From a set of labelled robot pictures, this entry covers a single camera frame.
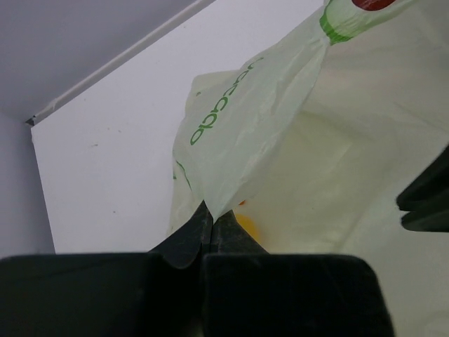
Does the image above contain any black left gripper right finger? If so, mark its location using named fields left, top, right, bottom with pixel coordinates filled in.
left=203, top=213, right=395, bottom=336

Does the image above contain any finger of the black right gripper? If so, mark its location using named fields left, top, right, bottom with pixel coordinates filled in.
left=396, top=146, right=448, bottom=211
left=401, top=208, right=448, bottom=232

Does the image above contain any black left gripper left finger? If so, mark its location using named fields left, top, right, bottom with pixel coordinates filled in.
left=1, top=204, right=212, bottom=336

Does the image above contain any yellow fake lemon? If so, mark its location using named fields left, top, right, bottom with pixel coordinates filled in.
left=235, top=213, right=260, bottom=242

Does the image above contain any green printed plastic bag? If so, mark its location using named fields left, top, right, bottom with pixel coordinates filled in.
left=169, top=1, right=448, bottom=336

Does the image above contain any aluminium table frame rail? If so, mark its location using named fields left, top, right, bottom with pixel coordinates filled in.
left=25, top=0, right=213, bottom=126

